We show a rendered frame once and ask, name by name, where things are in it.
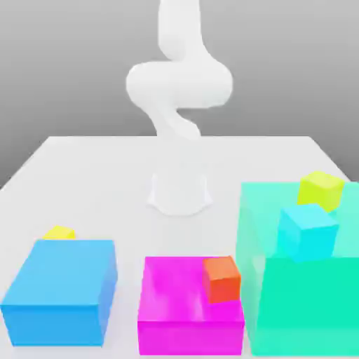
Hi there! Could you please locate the small orange cube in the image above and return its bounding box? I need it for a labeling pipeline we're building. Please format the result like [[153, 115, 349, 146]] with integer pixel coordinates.
[[202, 255, 242, 304]]

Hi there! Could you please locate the large teal box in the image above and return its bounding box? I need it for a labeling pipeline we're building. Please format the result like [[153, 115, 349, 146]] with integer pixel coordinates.
[[235, 181, 359, 358]]

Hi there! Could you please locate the small cyan cube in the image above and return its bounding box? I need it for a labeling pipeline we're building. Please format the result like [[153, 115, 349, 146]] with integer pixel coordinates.
[[276, 203, 339, 264]]

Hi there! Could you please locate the small lime cube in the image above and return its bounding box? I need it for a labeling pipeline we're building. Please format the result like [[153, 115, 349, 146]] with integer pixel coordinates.
[[297, 171, 345, 213]]

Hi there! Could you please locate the large magenta box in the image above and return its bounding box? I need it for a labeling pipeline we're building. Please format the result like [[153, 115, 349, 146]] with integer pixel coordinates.
[[137, 255, 245, 356]]

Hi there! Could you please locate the large blue box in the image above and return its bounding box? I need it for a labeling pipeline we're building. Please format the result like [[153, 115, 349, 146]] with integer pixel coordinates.
[[0, 238, 118, 348]]

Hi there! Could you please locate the small yellow cube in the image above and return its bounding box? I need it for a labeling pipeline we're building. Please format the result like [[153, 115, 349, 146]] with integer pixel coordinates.
[[42, 224, 76, 241]]

